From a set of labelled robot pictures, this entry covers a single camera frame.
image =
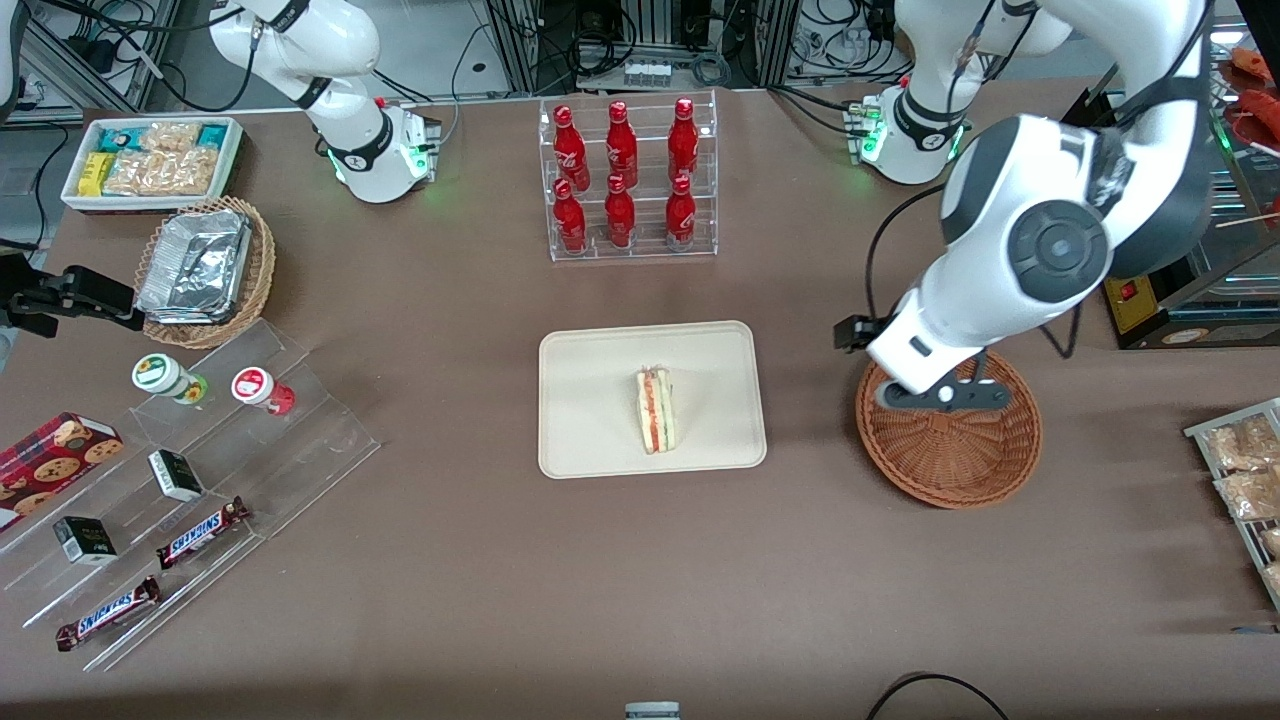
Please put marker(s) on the triangle sandwich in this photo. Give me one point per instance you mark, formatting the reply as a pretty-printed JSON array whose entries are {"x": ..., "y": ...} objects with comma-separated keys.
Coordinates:
[{"x": 657, "y": 412}]

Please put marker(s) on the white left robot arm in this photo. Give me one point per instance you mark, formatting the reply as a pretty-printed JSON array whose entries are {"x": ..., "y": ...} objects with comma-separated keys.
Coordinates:
[{"x": 1000, "y": 200}]

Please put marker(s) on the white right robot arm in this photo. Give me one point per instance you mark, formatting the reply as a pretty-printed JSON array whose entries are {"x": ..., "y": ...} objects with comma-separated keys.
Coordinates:
[{"x": 350, "y": 120}]

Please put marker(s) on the round brown wicker basket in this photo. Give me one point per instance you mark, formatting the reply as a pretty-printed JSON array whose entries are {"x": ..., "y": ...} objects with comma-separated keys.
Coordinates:
[{"x": 950, "y": 460}]

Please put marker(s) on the beige plastic tray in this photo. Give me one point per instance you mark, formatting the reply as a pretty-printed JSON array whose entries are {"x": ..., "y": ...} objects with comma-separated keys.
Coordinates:
[{"x": 590, "y": 400}]

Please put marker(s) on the oval light wicker basket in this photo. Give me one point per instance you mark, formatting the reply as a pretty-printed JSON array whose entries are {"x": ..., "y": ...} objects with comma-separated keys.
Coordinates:
[{"x": 262, "y": 260}]

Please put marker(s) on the aluminium foil tray stack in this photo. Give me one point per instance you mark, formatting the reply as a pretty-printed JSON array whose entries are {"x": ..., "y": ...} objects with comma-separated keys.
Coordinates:
[{"x": 195, "y": 265}]

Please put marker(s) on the black food warmer cabinet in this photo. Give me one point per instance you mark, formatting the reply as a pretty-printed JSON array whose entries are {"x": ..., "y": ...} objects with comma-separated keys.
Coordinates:
[{"x": 1200, "y": 300}]

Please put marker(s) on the clear bagged pastry pack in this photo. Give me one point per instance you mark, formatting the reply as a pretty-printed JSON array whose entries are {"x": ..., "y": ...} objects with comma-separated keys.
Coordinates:
[
  {"x": 1274, "y": 580},
  {"x": 1245, "y": 445},
  {"x": 1250, "y": 494},
  {"x": 1272, "y": 542}
]

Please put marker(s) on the red cola bottle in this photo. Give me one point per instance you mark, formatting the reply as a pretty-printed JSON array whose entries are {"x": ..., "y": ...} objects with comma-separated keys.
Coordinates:
[
  {"x": 621, "y": 145},
  {"x": 571, "y": 150},
  {"x": 683, "y": 140},
  {"x": 570, "y": 220},
  {"x": 619, "y": 215},
  {"x": 680, "y": 215}
]

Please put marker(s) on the clear acrylic bottle rack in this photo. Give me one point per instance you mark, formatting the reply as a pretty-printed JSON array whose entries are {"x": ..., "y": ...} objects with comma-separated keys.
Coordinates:
[{"x": 650, "y": 250}]

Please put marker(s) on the small grey device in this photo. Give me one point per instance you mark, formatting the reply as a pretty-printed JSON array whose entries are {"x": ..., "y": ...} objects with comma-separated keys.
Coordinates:
[{"x": 652, "y": 711}]

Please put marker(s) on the white power strip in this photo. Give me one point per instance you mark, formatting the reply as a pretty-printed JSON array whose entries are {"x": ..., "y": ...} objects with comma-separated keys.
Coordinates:
[{"x": 648, "y": 73}]

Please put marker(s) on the clear acrylic stepped display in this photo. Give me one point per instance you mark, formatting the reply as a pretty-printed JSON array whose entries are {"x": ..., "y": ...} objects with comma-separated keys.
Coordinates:
[{"x": 300, "y": 450}]

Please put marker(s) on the red label white-lid cup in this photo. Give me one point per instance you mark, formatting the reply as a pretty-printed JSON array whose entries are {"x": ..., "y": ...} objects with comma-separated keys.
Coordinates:
[{"x": 255, "y": 387}]

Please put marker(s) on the white snack bin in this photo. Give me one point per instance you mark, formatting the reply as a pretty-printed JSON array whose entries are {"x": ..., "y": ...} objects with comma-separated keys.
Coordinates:
[{"x": 235, "y": 160}]

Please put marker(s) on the snickers chocolate bar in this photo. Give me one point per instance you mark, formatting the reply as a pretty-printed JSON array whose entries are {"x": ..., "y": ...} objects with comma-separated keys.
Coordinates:
[
  {"x": 108, "y": 613},
  {"x": 200, "y": 534}
]

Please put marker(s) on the small black box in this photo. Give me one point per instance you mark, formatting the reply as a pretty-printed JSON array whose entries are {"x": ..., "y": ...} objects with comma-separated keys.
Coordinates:
[
  {"x": 84, "y": 541},
  {"x": 176, "y": 475}
]

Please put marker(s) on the teal snack packet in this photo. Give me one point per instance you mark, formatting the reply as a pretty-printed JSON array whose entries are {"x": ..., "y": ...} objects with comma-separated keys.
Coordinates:
[
  {"x": 118, "y": 139},
  {"x": 212, "y": 135}
]

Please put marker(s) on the green label white-lid cup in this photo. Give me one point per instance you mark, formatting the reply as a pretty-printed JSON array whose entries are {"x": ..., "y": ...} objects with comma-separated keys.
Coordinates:
[{"x": 160, "y": 374}]

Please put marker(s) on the clear cracker pack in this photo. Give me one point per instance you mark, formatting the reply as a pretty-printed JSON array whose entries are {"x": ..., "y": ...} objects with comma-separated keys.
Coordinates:
[
  {"x": 190, "y": 172},
  {"x": 170, "y": 136},
  {"x": 135, "y": 175}
]

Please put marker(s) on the yellow snack packet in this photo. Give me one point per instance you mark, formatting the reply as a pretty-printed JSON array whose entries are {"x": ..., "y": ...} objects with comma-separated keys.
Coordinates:
[{"x": 95, "y": 174}]

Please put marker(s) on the red cookie box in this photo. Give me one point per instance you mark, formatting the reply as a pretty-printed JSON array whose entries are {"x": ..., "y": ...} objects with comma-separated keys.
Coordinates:
[{"x": 50, "y": 465}]

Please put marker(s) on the black wrist mount bracket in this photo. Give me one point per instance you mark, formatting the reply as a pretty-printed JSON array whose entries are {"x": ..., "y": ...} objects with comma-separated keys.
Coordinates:
[
  {"x": 860, "y": 333},
  {"x": 90, "y": 295}
]

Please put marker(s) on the aluminium frame rack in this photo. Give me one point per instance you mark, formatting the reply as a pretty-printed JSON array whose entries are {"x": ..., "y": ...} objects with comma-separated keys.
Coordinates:
[{"x": 520, "y": 40}]

